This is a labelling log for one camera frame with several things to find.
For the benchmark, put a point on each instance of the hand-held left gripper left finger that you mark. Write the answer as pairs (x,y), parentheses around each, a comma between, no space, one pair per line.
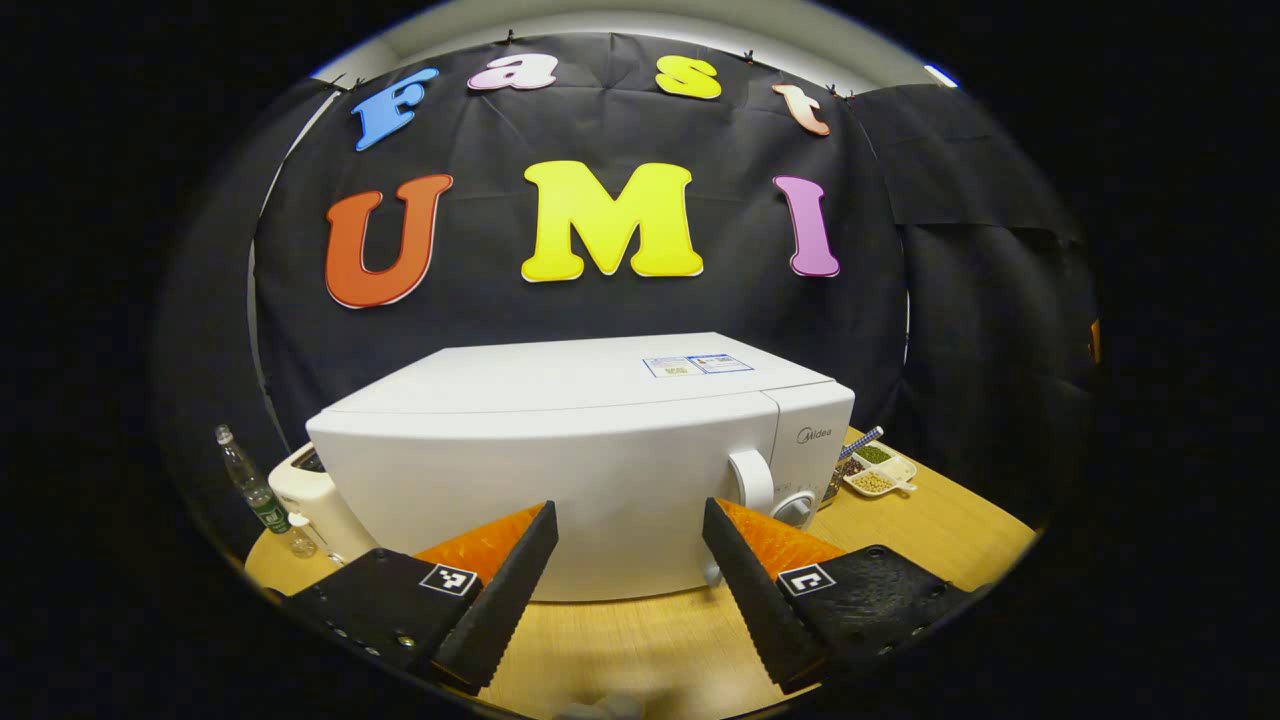
(500,600)

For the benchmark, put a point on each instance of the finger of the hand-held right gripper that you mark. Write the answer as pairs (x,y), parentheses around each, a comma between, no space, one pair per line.
(1095,340)

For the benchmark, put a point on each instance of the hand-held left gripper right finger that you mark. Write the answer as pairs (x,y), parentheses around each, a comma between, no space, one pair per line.
(760,600)

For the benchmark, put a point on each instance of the white microwave oven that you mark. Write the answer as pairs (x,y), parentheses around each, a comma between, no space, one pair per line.
(560,450)

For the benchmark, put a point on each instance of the blue striped straw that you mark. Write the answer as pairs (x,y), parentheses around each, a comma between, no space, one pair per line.
(862,443)

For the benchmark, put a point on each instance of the white divided snack tray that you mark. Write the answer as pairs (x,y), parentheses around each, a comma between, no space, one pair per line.
(897,470)

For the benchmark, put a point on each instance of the white toaster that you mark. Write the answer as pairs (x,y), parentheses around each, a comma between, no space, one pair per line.
(310,500)

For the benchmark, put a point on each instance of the clear plastic bottle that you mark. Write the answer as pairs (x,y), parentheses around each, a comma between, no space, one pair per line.
(258,492)

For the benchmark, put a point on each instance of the black backdrop cloth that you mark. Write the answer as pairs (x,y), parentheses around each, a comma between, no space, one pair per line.
(480,310)

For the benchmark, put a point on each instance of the ceiling light panel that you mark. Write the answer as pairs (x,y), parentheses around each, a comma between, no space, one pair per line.
(940,75)

